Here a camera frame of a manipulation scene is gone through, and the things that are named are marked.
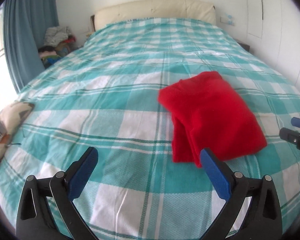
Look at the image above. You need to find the red knit sweater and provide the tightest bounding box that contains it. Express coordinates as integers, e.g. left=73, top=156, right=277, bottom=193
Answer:
left=158, top=72, right=267, bottom=167

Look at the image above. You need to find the pile of clothes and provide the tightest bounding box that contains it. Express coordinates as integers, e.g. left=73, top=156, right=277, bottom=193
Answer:
left=38, top=26, right=77, bottom=69

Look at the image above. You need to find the beige patterned pillow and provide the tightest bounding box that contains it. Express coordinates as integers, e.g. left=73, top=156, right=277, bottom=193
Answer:
left=0, top=101, right=34, bottom=162

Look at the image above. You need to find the teal plaid bed cover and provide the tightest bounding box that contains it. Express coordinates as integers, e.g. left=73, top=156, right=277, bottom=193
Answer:
left=0, top=18, right=300, bottom=239

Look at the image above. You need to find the cream padded headboard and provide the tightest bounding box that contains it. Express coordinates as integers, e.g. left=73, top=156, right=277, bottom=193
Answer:
left=90, top=0, right=216, bottom=31

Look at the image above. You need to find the blue window curtain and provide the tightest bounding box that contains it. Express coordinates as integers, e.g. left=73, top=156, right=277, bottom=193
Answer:
left=3, top=0, right=59, bottom=92

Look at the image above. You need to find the white wall socket panel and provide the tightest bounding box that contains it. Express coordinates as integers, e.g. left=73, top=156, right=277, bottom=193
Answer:
left=220, top=15, right=235, bottom=26

